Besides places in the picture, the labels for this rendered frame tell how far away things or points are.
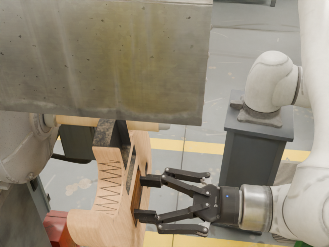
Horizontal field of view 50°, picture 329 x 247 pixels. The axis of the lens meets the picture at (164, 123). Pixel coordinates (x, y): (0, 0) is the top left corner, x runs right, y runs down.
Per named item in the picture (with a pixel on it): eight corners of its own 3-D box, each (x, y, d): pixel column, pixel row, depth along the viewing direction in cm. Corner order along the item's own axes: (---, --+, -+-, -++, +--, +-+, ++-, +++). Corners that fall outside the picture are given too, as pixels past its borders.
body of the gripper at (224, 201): (236, 233, 71) (190, 229, 72) (236, 196, 76) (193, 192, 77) (241, 217, 65) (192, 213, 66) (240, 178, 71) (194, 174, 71)
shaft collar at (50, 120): (45, 97, 61) (55, 105, 65) (40, 123, 60) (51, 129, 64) (57, 98, 61) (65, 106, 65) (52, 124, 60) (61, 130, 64)
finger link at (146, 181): (160, 181, 73) (160, 178, 74) (127, 177, 74) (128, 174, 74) (160, 187, 76) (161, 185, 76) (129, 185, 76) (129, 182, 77)
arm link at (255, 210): (261, 198, 77) (234, 196, 77) (270, 177, 70) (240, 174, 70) (264, 239, 71) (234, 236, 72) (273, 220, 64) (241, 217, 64)
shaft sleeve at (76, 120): (57, 103, 61) (63, 108, 64) (54, 121, 61) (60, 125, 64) (159, 111, 60) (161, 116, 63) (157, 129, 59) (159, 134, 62)
